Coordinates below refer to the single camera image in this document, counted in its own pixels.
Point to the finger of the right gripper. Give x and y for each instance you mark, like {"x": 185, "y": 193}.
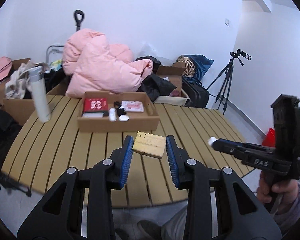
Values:
{"x": 230, "y": 147}

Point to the black camcorder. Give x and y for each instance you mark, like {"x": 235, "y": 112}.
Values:
{"x": 239, "y": 53}

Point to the white round lid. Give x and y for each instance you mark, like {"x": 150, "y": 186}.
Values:
{"x": 123, "y": 118}

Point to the translucent white plastic container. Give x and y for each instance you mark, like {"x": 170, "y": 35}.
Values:
{"x": 93, "y": 114}

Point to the black suitcase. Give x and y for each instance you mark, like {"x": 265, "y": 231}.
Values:
{"x": 198, "y": 95}

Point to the black garment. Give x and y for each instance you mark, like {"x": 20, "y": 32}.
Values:
{"x": 155, "y": 86}

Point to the black trolley handle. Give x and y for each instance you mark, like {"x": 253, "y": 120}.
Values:
{"x": 79, "y": 18}

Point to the red bucket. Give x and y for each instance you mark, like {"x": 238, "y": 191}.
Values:
{"x": 269, "y": 139}

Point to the red book box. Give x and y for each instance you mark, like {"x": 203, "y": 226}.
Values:
{"x": 95, "y": 105}

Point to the pink cartoon card wallet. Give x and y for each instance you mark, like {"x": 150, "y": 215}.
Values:
{"x": 132, "y": 106}

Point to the white tube bottle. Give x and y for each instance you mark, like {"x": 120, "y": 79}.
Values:
{"x": 112, "y": 114}

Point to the white thermos bottle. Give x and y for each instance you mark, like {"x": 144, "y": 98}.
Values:
{"x": 38, "y": 92}

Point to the right hand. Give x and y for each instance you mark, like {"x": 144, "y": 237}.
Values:
{"x": 289, "y": 190}

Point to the cardboard tray box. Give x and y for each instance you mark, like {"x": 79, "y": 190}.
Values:
{"x": 146, "y": 121}

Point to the left cardboard box with clothes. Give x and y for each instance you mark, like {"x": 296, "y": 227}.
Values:
{"x": 19, "y": 109}

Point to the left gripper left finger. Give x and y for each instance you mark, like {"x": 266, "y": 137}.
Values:
{"x": 121, "y": 159}

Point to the open brown cardboard box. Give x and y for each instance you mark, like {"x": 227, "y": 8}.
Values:
{"x": 173, "y": 74}

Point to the yellow wooden block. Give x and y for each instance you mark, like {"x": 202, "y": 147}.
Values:
{"x": 149, "y": 145}

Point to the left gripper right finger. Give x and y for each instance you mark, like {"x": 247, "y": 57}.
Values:
{"x": 177, "y": 158}

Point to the woven rattan ball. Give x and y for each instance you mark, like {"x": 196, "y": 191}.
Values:
{"x": 190, "y": 68}

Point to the black tripod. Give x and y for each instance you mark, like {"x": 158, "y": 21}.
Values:
{"x": 223, "y": 95}

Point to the beige cloth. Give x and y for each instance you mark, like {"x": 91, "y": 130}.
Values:
{"x": 19, "y": 81}

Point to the blue cloth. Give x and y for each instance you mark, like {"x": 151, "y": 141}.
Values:
{"x": 202, "y": 65}

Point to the beige canvas bag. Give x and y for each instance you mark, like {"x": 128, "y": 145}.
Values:
{"x": 183, "y": 100}

